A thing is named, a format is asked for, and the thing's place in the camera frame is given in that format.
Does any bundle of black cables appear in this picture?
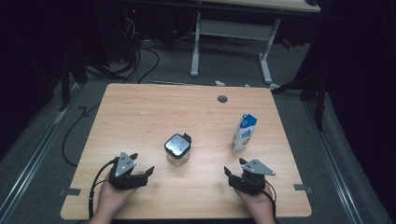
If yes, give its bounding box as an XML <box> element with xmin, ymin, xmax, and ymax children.
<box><xmin>120</xmin><ymin>18</ymin><xmax>161</xmax><ymax>84</ymax></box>

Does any black floor cable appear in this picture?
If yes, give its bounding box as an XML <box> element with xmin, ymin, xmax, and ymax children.
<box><xmin>61</xmin><ymin>104</ymin><xmax>101</xmax><ymax>168</ymax></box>

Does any glass jar with black lid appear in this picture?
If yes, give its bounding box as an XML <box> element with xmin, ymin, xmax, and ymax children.
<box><xmin>163</xmin><ymin>133</ymin><xmax>192</xmax><ymax>166</ymax></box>

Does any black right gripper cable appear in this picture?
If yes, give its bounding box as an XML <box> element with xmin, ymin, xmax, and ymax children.
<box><xmin>261</xmin><ymin>181</ymin><xmax>278</xmax><ymax>219</ymax></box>

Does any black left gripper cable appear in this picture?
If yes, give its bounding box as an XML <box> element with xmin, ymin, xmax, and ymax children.
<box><xmin>88</xmin><ymin>158</ymin><xmax>120</xmax><ymax>220</ymax></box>

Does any person's left hand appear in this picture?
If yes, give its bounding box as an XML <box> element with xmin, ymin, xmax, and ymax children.
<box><xmin>96</xmin><ymin>180</ymin><xmax>138</xmax><ymax>216</ymax></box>

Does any black metal stand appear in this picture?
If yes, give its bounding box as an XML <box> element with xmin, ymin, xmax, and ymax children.
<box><xmin>58</xmin><ymin>55</ymin><xmax>89</xmax><ymax>112</ymax></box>

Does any black tripod stand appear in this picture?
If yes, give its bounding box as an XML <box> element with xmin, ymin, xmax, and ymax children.
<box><xmin>270</xmin><ymin>69</ymin><xmax>332</xmax><ymax>132</ymax></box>

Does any person's right hand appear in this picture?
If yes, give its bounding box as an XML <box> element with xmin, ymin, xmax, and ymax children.
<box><xmin>234</xmin><ymin>186</ymin><xmax>275</xmax><ymax>216</ymax></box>

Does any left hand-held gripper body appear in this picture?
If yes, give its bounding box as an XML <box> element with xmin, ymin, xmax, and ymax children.
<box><xmin>107</xmin><ymin>151</ymin><xmax>149</xmax><ymax>191</ymax></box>

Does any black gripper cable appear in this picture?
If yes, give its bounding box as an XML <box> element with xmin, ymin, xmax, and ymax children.
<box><xmin>88</xmin><ymin>158</ymin><xmax>120</xmax><ymax>220</ymax></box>
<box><xmin>261</xmin><ymin>181</ymin><xmax>278</xmax><ymax>219</ymax></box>

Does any metal floor rail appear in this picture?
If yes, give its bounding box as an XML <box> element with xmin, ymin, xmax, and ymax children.
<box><xmin>0</xmin><ymin>83</ymin><xmax>82</xmax><ymax>220</ymax></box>
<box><xmin>303</xmin><ymin>99</ymin><xmax>364</xmax><ymax>224</ymax></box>

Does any white and blue bag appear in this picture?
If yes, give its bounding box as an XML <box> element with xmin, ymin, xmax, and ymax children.
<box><xmin>232</xmin><ymin>113</ymin><xmax>258</xmax><ymax>154</ymax></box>

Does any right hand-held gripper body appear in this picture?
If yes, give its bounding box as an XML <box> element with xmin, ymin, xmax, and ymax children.
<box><xmin>228</xmin><ymin>159</ymin><xmax>276</xmax><ymax>196</ymax></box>

